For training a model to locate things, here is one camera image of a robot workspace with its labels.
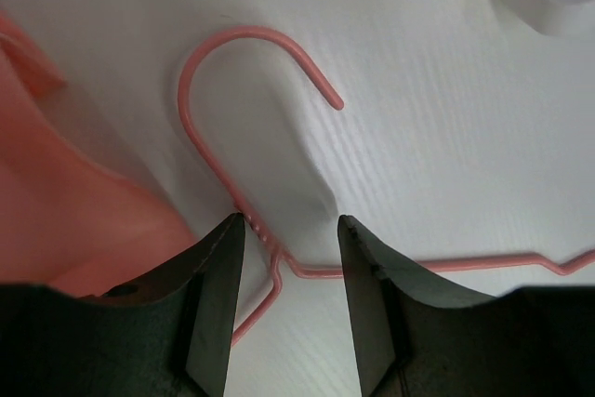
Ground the pink hanger of grey skirt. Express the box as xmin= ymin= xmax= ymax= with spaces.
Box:
xmin=177 ymin=26 xmax=594 ymax=345

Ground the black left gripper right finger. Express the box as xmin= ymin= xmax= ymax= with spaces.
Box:
xmin=337 ymin=216 xmax=594 ymax=396

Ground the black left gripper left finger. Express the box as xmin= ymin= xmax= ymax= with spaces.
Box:
xmin=1 ymin=214 xmax=245 ymax=396

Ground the pink skirt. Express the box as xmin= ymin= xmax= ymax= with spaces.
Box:
xmin=1 ymin=19 xmax=195 ymax=297

